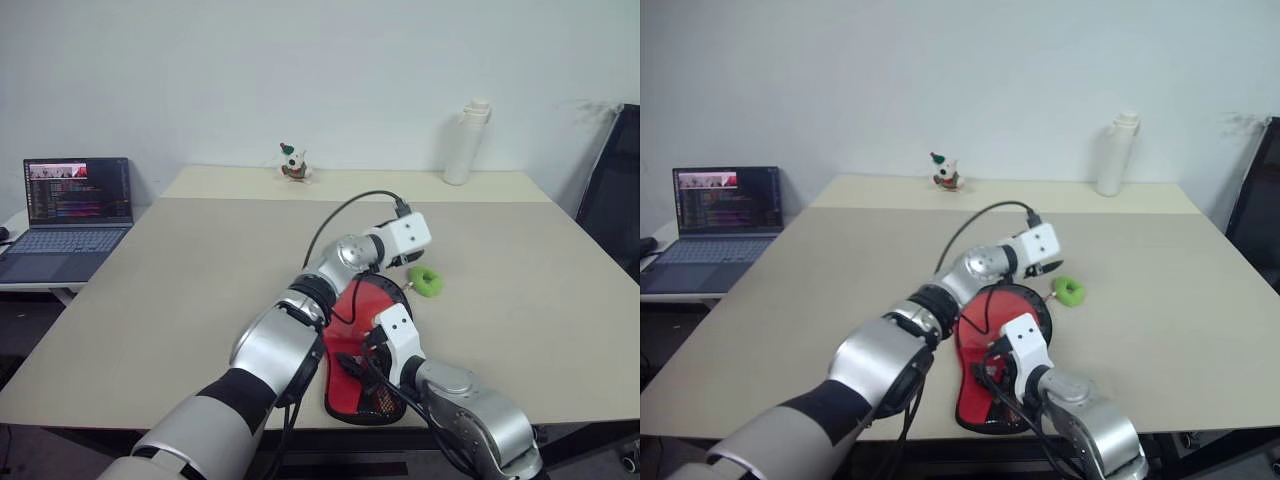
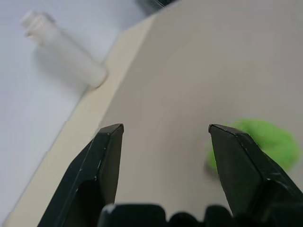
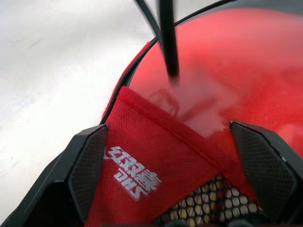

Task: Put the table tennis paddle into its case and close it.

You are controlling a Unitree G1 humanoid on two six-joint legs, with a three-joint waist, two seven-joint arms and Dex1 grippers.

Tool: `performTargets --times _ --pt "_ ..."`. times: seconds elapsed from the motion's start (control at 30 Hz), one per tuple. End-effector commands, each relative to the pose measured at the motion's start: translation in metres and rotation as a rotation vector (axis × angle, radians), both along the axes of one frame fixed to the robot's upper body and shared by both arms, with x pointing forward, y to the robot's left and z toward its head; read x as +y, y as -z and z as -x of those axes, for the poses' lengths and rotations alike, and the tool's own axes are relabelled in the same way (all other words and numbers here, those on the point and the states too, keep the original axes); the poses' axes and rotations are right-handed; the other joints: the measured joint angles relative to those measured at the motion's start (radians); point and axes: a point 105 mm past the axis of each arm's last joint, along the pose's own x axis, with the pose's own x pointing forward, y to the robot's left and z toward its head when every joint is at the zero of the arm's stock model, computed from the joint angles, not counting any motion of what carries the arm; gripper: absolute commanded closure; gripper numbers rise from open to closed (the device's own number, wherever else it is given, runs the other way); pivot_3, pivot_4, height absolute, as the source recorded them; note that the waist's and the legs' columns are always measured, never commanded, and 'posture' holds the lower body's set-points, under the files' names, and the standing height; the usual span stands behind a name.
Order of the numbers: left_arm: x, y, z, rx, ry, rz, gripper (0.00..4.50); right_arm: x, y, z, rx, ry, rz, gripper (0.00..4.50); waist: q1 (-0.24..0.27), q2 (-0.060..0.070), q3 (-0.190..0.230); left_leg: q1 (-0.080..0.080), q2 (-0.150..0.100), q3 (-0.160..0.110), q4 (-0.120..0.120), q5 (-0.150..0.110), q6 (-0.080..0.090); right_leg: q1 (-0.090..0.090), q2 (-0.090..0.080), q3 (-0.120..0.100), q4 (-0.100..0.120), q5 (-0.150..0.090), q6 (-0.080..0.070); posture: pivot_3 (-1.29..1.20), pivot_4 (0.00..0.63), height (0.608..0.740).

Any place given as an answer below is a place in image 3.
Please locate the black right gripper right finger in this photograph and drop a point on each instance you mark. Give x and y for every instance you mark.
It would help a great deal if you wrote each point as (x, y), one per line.
(270, 170)

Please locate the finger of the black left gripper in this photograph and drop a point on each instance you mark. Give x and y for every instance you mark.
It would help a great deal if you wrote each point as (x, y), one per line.
(169, 35)

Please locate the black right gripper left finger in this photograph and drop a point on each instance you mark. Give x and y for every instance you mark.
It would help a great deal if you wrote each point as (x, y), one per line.
(71, 175)

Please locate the red table tennis paddle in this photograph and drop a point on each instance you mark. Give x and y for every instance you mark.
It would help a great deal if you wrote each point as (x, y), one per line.
(236, 54)

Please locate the black paddle case red lining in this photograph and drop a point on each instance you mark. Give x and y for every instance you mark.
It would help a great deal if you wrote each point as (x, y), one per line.
(146, 156)

